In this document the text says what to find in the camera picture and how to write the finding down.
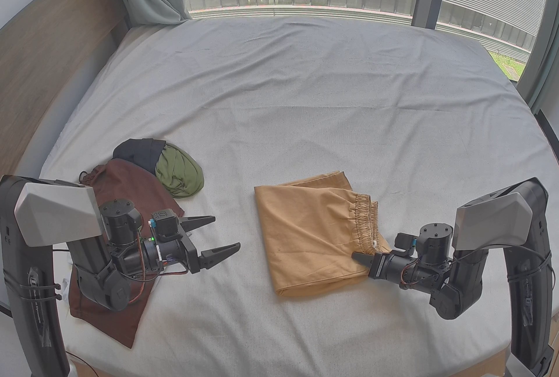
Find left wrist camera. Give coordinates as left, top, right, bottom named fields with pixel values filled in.
left=151, top=209, right=182, bottom=244

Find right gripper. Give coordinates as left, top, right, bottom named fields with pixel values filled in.
left=368, top=252, right=414, bottom=284

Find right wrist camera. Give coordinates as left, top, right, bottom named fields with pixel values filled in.
left=394, top=232, right=418, bottom=256

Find black garment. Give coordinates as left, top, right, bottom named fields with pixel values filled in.
left=113, top=138, right=169, bottom=175

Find brown shorts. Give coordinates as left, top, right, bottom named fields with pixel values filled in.
left=68, top=160, right=186, bottom=350

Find green garment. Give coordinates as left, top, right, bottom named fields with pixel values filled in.
left=155, top=143, right=205, bottom=199

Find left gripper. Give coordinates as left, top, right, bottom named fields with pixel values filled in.
left=148, top=215, right=242, bottom=276

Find bed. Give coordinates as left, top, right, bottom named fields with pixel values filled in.
left=0, top=0, right=559, bottom=377

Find tan shorts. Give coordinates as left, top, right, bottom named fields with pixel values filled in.
left=254, top=170, right=394, bottom=298

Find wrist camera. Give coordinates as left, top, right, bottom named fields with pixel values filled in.
left=394, top=232, right=418, bottom=256
left=151, top=209, right=182, bottom=244

